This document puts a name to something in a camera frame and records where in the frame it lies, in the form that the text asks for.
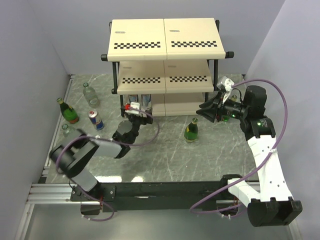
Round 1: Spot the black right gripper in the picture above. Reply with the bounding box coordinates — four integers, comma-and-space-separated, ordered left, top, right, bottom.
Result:
196, 90, 249, 123

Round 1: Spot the silver energy drink can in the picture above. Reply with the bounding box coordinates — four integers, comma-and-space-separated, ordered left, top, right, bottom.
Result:
141, 94, 152, 111

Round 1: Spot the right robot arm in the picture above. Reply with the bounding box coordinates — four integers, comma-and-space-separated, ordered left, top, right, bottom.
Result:
190, 85, 303, 227

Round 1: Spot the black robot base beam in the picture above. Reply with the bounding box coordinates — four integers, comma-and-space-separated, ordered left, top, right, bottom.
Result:
70, 181, 224, 212

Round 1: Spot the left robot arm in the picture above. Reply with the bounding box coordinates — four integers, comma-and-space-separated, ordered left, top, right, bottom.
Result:
49, 104, 154, 201

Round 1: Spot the beige three-tier shelf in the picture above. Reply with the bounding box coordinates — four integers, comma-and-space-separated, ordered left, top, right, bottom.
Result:
101, 18, 234, 117

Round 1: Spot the green bottle far right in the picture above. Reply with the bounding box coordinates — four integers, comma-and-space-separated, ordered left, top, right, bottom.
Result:
222, 93, 238, 123

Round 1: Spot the green Perrier bottle centre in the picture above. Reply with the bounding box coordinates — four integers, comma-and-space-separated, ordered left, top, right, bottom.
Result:
184, 117, 198, 143

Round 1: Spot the blue energy drink can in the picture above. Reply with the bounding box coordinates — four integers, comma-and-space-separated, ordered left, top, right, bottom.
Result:
88, 110, 105, 130

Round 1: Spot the clear glass bottle rear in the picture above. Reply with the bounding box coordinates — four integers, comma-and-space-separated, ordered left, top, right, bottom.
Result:
83, 82, 100, 108

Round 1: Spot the clear glass bottle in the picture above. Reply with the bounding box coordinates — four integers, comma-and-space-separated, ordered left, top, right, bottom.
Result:
83, 82, 100, 108
61, 124, 76, 138

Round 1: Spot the green bottle left side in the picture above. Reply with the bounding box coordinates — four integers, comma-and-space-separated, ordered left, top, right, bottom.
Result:
56, 97, 79, 124

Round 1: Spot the clear glass bottle front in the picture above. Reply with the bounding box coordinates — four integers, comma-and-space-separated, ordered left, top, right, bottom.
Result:
61, 124, 76, 138

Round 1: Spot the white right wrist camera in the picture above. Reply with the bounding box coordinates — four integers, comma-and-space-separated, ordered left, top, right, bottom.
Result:
217, 76, 235, 104

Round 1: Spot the aluminium frame rail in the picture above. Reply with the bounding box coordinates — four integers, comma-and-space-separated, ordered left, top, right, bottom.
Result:
24, 182, 261, 208

